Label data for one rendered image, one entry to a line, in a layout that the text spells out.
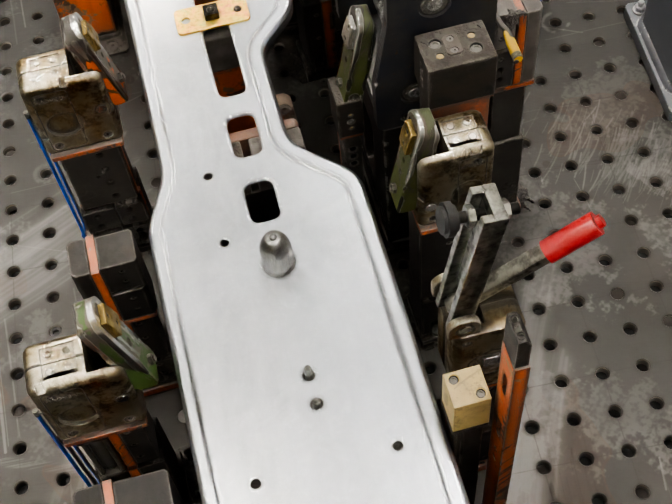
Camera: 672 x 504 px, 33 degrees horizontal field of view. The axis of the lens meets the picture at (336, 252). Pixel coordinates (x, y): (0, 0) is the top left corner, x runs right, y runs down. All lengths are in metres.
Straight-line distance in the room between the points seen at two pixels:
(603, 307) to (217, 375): 0.56
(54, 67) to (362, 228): 0.38
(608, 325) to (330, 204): 0.44
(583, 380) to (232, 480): 0.52
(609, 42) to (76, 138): 0.78
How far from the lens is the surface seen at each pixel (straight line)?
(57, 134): 1.30
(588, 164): 1.55
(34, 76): 1.25
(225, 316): 1.09
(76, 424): 1.12
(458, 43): 1.11
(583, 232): 0.96
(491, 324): 1.01
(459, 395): 0.97
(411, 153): 1.09
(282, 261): 1.08
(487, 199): 0.88
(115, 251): 1.16
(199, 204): 1.16
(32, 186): 1.61
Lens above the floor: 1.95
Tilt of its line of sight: 58 degrees down
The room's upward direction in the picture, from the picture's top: 8 degrees counter-clockwise
